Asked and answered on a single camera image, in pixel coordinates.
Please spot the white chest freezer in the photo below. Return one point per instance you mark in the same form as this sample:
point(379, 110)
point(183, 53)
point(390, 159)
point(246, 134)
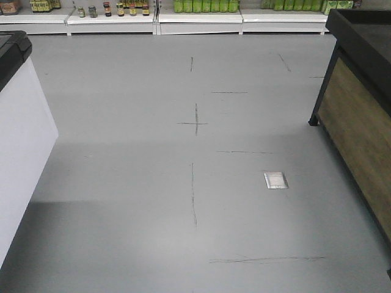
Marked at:
point(28, 132)

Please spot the metal floor outlet cover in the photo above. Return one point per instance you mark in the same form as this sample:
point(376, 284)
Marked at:
point(276, 180)

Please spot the green bottles row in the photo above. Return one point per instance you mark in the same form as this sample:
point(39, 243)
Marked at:
point(234, 6)

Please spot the white store shelf unit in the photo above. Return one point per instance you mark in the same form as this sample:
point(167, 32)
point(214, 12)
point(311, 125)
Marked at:
point(164, 21)

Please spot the glass sauce jars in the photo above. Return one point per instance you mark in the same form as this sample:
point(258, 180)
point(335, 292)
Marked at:
point(83, 8)

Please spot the black wooden produce stand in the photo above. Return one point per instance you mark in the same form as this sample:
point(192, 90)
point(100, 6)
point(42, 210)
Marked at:
point(353, 105)

